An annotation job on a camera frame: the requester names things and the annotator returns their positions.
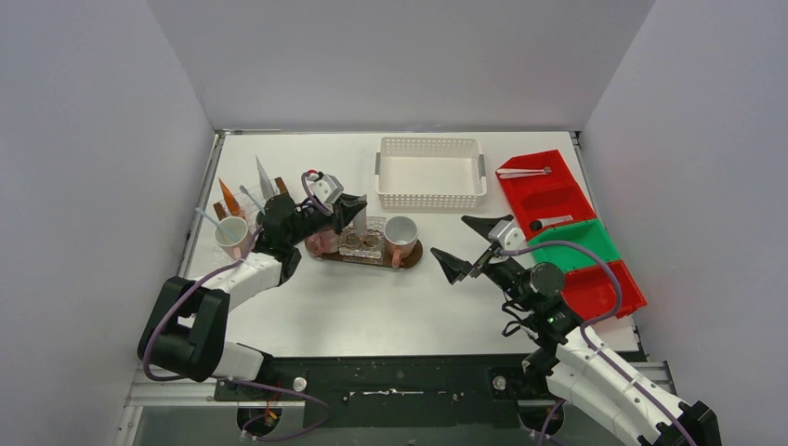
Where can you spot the red plastic organizer tray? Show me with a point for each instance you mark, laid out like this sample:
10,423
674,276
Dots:
588,290

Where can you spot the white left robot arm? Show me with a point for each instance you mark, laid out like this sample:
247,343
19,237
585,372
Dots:
186,331

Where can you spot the pink ghost pattern mug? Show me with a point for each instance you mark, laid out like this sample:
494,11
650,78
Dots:
323,243

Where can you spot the white pink toothbrush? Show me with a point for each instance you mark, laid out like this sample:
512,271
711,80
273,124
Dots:
548,170

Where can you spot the brown oval wooden tray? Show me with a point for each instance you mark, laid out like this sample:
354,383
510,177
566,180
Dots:
385,262

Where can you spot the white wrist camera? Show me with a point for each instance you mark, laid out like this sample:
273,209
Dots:
324,189
508,235

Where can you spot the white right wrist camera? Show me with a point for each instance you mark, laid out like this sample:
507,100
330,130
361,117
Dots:
508,235

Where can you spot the white blue toothbrush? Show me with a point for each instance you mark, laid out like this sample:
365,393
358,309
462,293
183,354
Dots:
253,199

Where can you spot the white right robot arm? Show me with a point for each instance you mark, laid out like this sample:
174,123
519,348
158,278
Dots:
571,360

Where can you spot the wooden acrylic toothbrush holder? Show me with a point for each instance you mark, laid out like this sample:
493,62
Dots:
251,213

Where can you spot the white perforated plastic basket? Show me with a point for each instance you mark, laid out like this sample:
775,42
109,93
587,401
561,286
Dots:
430,173

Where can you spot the clear textured acrylic tray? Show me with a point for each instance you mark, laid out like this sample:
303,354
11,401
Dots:
224,255

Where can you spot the pink mug white inside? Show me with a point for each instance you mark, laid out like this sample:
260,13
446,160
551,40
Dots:
238,226

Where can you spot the black capped toothpaste tube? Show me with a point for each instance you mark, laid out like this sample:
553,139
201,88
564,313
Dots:
542,223

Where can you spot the orange-pink mug white inside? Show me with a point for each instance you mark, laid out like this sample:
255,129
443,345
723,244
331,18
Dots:
401,236

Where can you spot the orange capped toothpaste tube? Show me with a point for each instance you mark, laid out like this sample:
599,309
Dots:
359,215

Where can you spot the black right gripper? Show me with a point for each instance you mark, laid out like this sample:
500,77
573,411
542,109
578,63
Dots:
458,268

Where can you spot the light blue toothbrush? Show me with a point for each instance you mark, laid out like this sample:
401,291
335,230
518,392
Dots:
215,223

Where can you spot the white toothpaste tube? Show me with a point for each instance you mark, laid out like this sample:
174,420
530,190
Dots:
265,184

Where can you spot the clear acrylic toothbrush holder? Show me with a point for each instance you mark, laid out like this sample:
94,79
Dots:
364,240

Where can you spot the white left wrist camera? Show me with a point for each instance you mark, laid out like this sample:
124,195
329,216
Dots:
324,189

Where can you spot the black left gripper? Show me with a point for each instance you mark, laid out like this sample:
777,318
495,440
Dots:
335,217

